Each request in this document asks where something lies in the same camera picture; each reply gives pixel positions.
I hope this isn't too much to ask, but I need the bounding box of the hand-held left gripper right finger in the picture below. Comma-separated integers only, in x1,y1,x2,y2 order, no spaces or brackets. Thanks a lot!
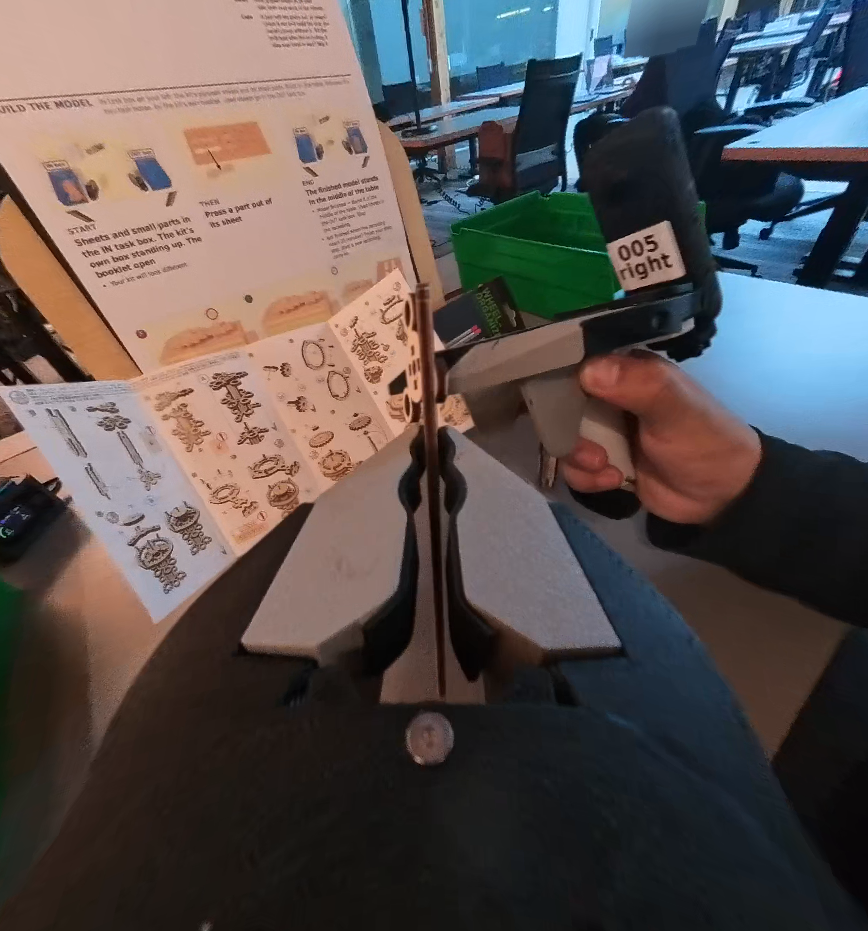
440,428,623,682

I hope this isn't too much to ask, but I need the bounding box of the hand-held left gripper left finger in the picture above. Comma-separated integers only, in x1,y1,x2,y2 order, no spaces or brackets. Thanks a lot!
241,429,422,682

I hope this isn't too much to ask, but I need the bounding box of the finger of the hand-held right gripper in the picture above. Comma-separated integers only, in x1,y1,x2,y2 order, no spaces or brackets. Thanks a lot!
434,319,588,400

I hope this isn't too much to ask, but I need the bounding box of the wooden parts sheet with cutouts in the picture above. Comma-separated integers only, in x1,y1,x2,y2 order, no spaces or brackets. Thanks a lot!
386,285,453,698

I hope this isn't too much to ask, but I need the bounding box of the person's right forearm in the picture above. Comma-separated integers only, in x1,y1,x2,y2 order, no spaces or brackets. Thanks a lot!
648,425,868,634

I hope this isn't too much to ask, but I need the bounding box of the person's right hand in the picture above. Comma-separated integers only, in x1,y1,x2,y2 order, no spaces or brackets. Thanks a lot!
556,349,764,525

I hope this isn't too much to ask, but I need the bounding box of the black and green kit box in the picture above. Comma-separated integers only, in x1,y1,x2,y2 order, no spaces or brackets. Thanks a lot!
433,276,528,346

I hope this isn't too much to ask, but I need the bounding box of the black office chair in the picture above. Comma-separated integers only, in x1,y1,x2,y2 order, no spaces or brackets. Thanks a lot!
685,102,806,252
510,53,585,199

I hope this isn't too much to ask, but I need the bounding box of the grey office table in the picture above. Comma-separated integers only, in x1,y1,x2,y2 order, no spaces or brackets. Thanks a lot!
721,82,868,289

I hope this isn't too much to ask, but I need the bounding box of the folded paper instruction booklet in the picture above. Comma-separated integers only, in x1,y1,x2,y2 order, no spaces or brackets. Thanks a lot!
0,268,479,625

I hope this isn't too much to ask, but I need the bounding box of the white flat panel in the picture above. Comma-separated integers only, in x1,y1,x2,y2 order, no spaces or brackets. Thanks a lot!
681,273,868,468

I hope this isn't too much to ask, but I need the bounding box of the black power bank with display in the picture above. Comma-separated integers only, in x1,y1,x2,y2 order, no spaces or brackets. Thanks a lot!
0,476,67,561

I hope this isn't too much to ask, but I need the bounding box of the white instruction poster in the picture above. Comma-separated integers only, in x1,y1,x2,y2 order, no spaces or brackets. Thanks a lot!
0,0,417,375

